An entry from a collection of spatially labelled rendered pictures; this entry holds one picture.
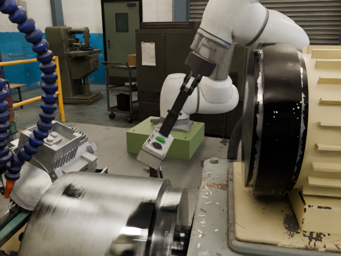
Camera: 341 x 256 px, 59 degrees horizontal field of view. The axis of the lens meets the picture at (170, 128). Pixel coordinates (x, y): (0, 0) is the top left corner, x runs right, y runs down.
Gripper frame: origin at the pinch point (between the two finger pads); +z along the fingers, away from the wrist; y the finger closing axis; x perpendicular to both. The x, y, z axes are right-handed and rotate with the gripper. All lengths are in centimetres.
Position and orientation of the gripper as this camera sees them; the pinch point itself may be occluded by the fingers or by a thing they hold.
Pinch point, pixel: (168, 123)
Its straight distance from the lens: 84.3
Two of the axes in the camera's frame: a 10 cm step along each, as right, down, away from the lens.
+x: 8.8, 4.8, -0.1
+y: -1.8, 3.0, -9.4
